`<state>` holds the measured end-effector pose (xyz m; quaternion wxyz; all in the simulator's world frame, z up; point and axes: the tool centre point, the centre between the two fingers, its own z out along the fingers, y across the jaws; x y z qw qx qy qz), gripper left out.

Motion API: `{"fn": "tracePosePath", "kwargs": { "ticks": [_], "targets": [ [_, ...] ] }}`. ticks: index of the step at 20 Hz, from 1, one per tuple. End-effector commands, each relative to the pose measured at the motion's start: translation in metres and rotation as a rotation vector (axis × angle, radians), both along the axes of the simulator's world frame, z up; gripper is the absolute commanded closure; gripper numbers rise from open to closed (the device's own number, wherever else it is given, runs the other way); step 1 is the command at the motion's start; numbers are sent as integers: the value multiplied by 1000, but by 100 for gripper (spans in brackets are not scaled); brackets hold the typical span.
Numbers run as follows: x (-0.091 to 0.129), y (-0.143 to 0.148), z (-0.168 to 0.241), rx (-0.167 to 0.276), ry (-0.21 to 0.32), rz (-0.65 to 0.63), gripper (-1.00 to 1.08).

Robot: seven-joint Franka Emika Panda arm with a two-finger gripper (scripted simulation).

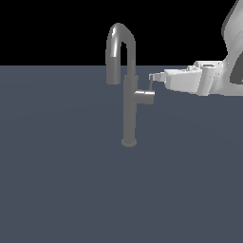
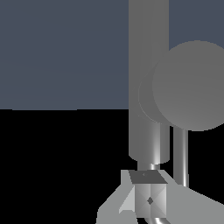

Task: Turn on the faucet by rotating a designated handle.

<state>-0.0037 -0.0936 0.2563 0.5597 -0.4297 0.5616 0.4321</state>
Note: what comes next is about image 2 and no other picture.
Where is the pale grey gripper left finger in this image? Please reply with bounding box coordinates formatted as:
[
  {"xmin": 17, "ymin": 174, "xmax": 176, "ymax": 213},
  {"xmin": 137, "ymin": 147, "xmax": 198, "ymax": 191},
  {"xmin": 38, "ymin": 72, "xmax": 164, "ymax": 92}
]
[{"xmin": 95, "ymin": 169, "xmax": 152, "ymax": 224}]

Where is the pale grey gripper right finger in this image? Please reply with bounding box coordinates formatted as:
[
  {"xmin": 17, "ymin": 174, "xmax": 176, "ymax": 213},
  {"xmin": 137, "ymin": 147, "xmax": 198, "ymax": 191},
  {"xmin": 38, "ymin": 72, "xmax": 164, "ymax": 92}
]
[{"xmin": 150, "ymin": 169, "xmax": 224, "ymax": 224}]

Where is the round grey faucet knob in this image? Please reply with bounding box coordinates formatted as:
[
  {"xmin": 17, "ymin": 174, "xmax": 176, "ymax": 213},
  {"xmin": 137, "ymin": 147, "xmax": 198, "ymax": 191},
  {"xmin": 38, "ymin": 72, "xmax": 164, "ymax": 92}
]
[{"xmin": 137, "ymin": 39, "xmax": 224, "ymax": 132}]

